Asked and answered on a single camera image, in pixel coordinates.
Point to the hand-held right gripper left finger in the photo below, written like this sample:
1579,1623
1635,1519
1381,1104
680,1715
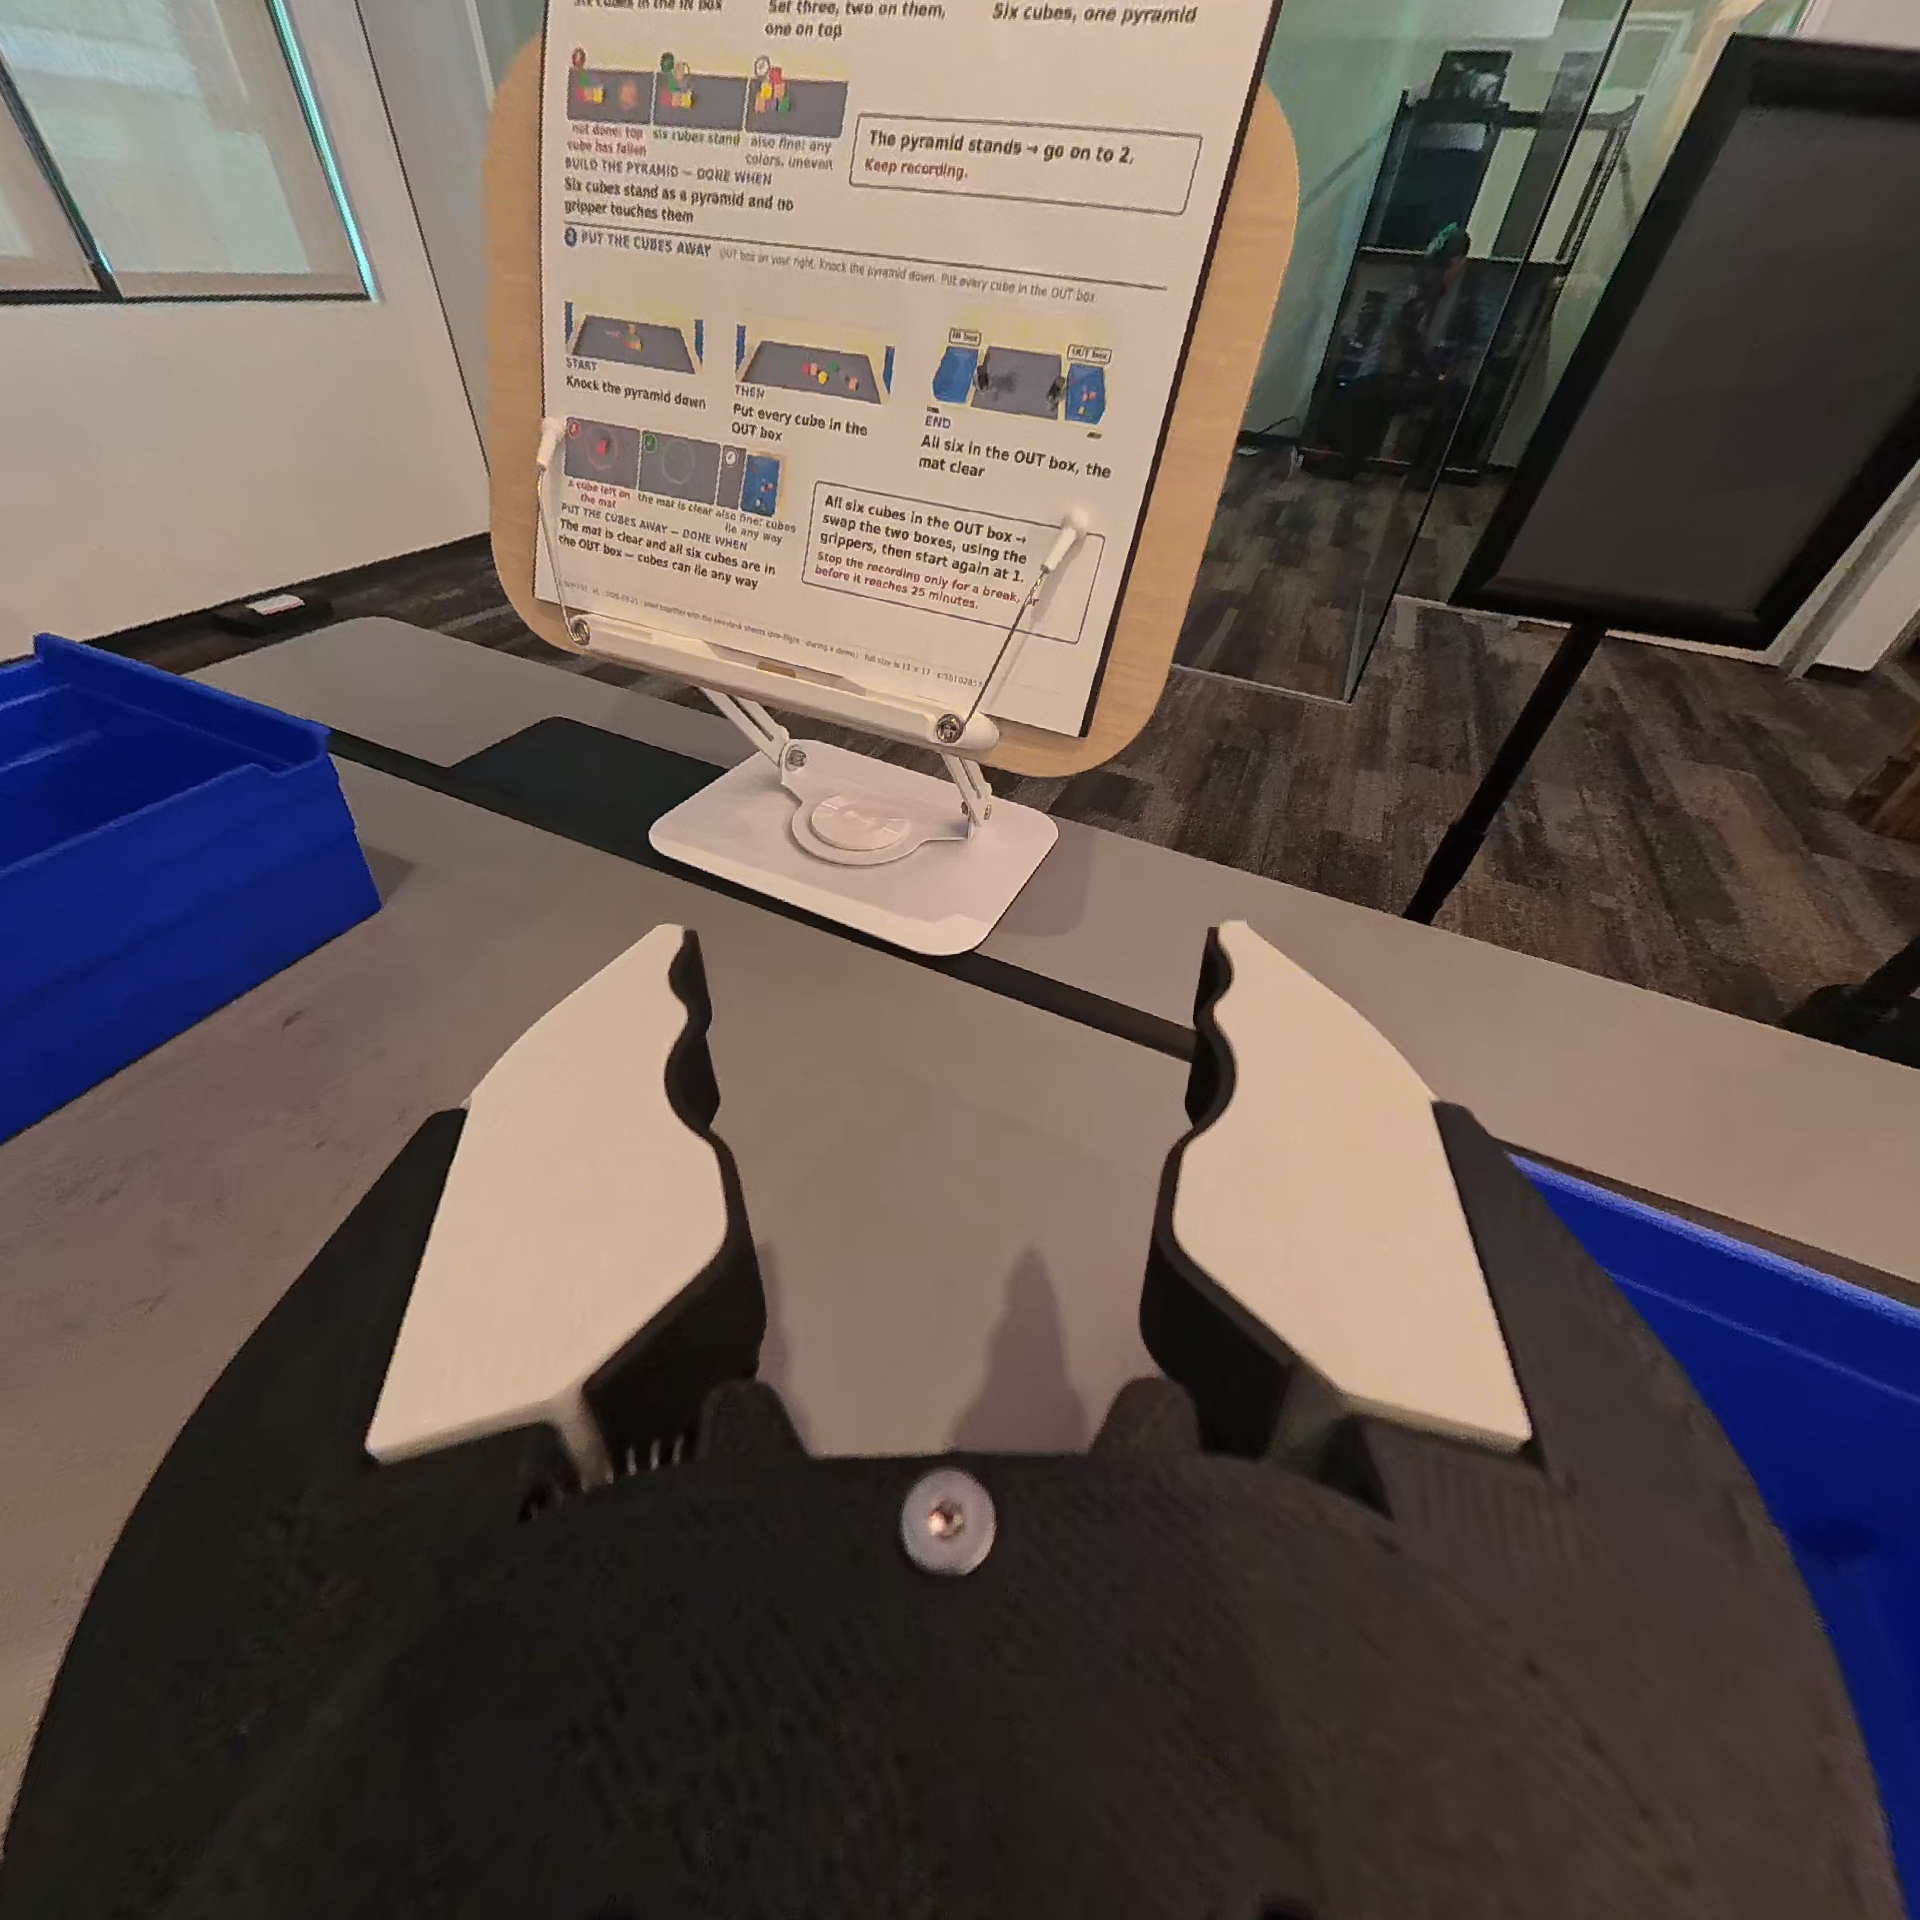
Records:
555,1244

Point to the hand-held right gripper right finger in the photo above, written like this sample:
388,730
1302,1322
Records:
1336,1244

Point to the blue plastic storage bin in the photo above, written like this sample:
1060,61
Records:
149,900
1800,1424

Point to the black framed floor sign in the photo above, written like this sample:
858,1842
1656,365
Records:
1724,375

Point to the printed instruction sheet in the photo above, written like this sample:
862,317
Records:
901,345

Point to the black metal shelf rack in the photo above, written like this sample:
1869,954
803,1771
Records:
1470,76

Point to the glass window white frame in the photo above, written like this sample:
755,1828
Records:
181,136

